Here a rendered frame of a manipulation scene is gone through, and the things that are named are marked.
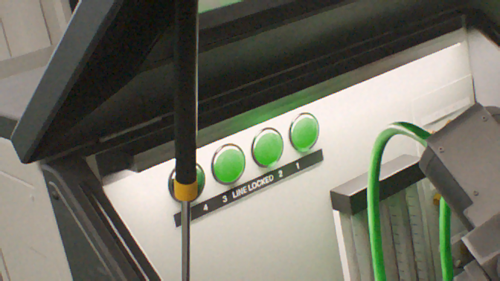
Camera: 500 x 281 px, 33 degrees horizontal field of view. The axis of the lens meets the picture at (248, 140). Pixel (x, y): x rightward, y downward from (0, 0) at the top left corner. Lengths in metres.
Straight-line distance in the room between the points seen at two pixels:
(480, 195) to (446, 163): 0.03
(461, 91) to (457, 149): 0.81
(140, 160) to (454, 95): 0.53
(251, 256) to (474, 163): 0.63
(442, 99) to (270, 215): 0.33
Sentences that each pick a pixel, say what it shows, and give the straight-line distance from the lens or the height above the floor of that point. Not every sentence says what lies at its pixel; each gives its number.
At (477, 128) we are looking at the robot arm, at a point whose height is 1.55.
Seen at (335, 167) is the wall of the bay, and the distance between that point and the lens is 1.10.
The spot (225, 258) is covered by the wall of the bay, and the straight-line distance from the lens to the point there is 1.02.
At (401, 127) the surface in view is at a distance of 0.86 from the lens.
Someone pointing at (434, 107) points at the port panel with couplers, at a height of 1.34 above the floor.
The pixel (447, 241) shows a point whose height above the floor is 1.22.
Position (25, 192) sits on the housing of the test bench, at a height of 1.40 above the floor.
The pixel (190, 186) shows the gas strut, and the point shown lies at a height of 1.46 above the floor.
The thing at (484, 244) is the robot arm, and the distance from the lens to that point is 0.37.
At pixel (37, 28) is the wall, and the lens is 4.87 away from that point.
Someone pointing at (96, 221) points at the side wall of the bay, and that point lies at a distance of 0.86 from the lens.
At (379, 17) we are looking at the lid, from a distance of 1.06.
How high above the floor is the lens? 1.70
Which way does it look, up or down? 17 degrees down
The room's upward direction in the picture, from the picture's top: 11 degrees counter-clockwise
